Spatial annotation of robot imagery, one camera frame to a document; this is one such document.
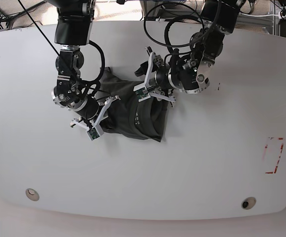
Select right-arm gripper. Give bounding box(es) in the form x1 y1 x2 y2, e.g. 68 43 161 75
70 95 120 135

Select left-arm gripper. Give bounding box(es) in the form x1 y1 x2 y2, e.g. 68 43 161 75
133 47 177 107

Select dark grey T-shirt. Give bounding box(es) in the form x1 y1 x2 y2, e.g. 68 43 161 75
100 67 168 142

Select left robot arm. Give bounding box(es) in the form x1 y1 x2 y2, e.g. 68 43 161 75
133 0 245 103

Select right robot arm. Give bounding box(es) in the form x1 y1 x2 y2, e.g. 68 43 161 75
51 0 119 140

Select left table grommet hole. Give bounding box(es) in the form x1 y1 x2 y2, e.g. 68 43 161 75
25 188 39 201

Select table grommet hole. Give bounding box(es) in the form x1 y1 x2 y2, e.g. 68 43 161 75
25 188 39 201
241 197 256 210

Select black tripod legs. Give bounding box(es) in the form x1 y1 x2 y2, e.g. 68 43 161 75
0 0 52 31

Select red tape rectangle marking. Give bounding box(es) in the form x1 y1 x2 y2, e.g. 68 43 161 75
262 137 285 174

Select right table grommet hole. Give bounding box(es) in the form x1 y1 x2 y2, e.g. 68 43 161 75
241 197 256 210

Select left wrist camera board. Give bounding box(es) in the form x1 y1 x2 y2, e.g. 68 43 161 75
135 88 150 102

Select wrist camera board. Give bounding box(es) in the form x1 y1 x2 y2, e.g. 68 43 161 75
135 88 150 102
86 127 100 141

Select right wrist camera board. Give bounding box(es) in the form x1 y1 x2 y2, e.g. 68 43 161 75
86 127 100 141

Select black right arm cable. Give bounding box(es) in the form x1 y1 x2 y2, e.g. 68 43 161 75
76 40 107 99

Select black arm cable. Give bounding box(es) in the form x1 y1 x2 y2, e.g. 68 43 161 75
143 0 222 65
76 40 107 99

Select aluminium frame base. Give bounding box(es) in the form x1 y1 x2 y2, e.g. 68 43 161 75
139 0 280 27

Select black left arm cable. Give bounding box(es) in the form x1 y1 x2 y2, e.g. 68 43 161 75
143 0 222 65

